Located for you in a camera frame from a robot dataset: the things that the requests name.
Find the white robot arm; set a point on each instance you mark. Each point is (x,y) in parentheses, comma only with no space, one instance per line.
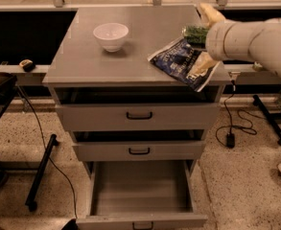
(258,41)

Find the black stand leg left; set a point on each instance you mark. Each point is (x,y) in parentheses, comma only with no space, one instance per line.
(30,201)

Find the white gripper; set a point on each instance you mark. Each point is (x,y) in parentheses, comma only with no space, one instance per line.
(215,40)

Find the white bowl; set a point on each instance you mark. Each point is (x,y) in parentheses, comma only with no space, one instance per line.
(111,36)

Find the grey drawer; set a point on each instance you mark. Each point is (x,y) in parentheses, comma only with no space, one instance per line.
(131,114)
(141,195)
(137,145)

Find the green soda can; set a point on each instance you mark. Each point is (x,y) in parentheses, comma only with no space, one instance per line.
(195,34)

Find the black stand leg right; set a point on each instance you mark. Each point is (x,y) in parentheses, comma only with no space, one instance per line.
(257,102)

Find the top grey drawer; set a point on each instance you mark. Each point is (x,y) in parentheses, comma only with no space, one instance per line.
(131,114)

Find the middle grey drawer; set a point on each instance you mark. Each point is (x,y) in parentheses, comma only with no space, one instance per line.
(137,145)

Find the black stand leg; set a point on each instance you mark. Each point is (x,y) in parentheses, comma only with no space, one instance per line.
(257,102)
(30,201)

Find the blue chip bag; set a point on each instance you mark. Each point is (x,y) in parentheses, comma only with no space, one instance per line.
(177,59)

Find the small yellow black device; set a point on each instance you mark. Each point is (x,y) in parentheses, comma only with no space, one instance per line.
(27,65)

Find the grey drawer cabinet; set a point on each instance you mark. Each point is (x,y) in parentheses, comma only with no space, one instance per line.
(82,64)

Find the small glass bottle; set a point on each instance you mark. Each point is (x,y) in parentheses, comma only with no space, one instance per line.
(257,67)

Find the bottom grey drawer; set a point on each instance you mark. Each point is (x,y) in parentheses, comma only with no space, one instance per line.
(141,195)

